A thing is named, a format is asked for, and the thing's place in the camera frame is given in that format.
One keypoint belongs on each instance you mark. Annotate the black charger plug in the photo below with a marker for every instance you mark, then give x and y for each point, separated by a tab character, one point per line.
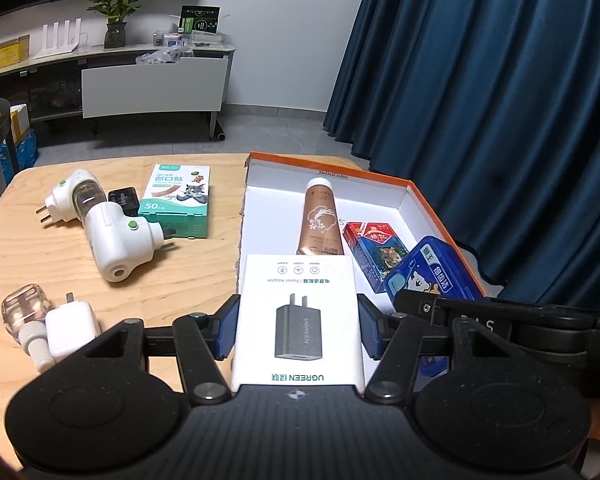
124	200

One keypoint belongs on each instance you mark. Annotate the white cube charger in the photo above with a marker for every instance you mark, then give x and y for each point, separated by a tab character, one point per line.
72	327

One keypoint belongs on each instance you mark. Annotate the pile of clear plastic bags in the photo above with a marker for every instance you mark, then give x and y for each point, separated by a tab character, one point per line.
162	56

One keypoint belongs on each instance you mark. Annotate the blue tin box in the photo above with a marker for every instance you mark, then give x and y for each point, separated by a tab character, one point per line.
430	270

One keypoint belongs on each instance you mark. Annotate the green bandage box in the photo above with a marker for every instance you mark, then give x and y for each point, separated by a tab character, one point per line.
177	200

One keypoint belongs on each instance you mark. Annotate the small boxes on cabinet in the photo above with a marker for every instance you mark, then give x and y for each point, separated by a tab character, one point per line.
172	39

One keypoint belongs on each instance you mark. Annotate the potted bamboo plant in vase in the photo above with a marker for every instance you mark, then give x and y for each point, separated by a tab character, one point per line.
116	10

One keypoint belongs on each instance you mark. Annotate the brown cardboard box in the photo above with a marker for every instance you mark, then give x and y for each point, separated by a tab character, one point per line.
20	119

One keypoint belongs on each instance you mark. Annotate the blue packages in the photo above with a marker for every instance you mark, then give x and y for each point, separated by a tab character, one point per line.
22	150

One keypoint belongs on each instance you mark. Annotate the blue curtain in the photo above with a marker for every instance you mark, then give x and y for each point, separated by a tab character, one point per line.
480	85

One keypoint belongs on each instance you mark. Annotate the white television cabinet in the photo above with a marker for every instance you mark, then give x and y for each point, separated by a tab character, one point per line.
150	87

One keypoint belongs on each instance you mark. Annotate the rose gold cosmetic tube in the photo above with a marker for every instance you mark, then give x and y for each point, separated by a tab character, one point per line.
320	220

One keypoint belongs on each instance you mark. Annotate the playing card box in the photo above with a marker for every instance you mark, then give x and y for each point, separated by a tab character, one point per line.
375	255

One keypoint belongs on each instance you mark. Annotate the white mosquito repellent plug with bottle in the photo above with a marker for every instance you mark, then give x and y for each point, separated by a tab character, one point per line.
67	195

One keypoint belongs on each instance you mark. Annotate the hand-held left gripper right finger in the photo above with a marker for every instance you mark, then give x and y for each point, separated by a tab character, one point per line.
370	332

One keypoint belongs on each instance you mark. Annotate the clear glass refill bottle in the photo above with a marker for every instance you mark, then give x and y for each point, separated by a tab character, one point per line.
25	312

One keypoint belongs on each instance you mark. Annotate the green and black box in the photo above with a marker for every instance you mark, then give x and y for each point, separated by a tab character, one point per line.
199	19

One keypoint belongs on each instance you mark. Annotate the yellow cardboard box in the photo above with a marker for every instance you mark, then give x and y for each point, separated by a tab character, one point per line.
11	52

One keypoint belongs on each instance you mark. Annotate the white power adapter box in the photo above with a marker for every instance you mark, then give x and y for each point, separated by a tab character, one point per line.
297	290

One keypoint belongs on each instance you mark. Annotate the black cylinder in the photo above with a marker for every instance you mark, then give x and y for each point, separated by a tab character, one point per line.
221	135

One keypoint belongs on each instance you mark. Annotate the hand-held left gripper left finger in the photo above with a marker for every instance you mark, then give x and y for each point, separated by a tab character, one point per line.
226	332

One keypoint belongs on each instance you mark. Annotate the orange cardboard box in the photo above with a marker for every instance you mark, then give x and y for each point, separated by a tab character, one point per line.
370	200

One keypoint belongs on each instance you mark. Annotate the white router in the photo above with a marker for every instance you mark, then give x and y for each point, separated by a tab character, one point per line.
57	42

